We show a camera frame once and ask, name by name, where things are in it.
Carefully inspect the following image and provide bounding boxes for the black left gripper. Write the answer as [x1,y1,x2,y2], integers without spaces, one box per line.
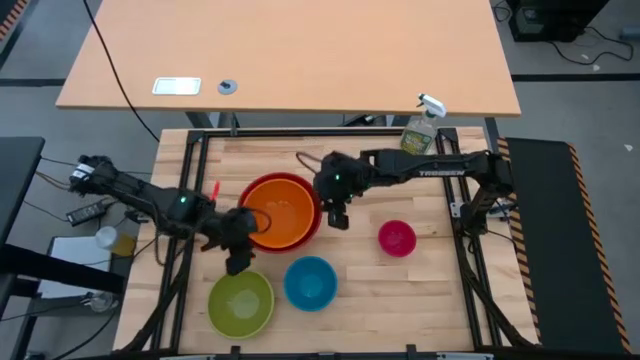
[218,206,259,276]

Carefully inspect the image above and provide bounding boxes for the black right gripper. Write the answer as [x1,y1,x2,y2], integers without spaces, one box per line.
[313,151,373,231]

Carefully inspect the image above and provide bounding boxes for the large red bowl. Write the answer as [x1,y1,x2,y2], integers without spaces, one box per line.
[237,171,323,254]

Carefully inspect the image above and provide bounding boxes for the green bowl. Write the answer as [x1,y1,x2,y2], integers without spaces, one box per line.
[207,270,276,340]

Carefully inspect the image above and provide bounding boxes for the orange bowl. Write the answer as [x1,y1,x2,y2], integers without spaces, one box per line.
[241,178,316,250]

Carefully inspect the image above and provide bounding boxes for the small pink bowl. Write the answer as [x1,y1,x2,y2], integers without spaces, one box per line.
[377,219,418,259]

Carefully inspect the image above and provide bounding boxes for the blue bowl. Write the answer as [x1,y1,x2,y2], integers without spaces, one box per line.
[283,255,339,313]

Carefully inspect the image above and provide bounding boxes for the cleaner spray bottle green label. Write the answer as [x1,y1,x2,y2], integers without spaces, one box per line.
[399,92,448,156]

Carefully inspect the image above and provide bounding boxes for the clear plastic cup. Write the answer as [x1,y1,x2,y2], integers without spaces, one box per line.
[94,225,137,258]

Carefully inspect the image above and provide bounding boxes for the clear glass jar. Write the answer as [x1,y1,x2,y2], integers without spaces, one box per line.
[88,291,117,314]

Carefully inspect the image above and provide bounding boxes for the black power adapter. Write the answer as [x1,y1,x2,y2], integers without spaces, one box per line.
[65,198,112,227]

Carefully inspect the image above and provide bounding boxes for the white flat box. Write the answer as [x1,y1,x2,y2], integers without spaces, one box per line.
[37,235,125,300]

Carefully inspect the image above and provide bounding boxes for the light wood desk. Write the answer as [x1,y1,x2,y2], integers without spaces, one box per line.
[55,0,522,118]

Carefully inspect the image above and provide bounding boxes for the white rectangular desk plate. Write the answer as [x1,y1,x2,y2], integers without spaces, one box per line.
[151,76,203,97]

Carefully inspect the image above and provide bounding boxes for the black mat hazard stripe edges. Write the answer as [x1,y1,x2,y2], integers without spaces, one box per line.
[496,136,633,355]

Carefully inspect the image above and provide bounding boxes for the black side table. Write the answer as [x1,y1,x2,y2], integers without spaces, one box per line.
[0,136,46,246]

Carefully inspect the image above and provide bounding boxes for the black equipment case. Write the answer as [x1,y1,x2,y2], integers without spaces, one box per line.
[505,0,610,44]

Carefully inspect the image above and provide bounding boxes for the black aluminium table frame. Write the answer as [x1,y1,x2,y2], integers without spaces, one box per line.
[122,126,540,360]

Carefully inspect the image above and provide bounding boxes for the long black cable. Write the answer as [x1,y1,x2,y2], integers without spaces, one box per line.
[82,0,161,143]

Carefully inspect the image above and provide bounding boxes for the black floor cable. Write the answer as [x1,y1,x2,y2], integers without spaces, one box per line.
[547,24,636,67]

